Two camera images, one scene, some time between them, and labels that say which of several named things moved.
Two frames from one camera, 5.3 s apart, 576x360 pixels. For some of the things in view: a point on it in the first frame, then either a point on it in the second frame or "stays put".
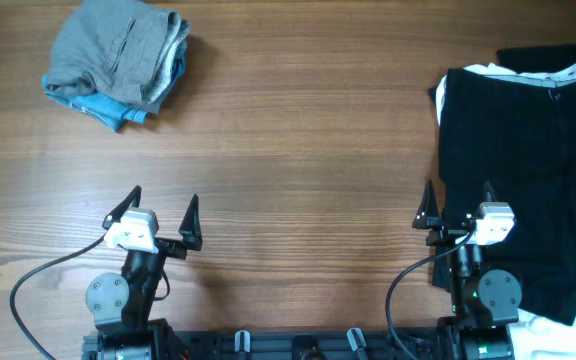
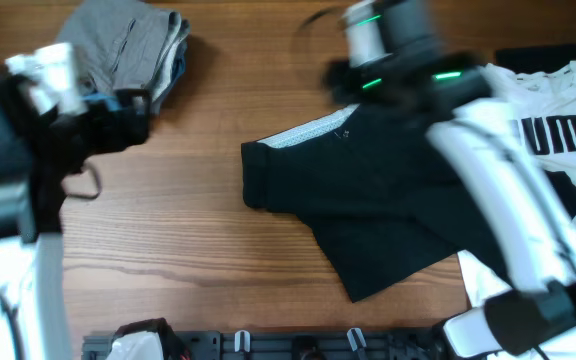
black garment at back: x=542 y=59 stays put
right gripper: x=428 y=217 → x=331 y=80
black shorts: x=545 y=146 → x=382 y=204
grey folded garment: x=129 y=49 stays put
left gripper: x=189 y=231 → x=127 y=127
